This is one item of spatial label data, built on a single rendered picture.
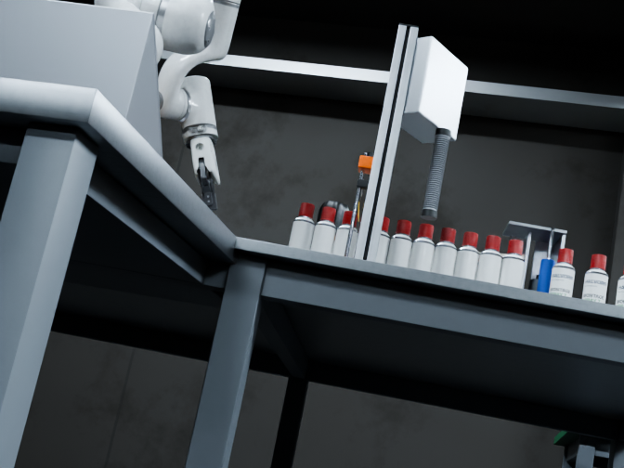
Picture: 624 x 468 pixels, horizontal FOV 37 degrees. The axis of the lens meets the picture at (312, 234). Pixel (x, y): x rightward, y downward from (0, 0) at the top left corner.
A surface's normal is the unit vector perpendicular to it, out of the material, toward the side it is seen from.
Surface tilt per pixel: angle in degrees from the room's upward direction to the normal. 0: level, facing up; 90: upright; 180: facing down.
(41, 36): 90
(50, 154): 90
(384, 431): 90
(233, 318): 90
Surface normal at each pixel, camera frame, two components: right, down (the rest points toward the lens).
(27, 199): -0.18, -0.27
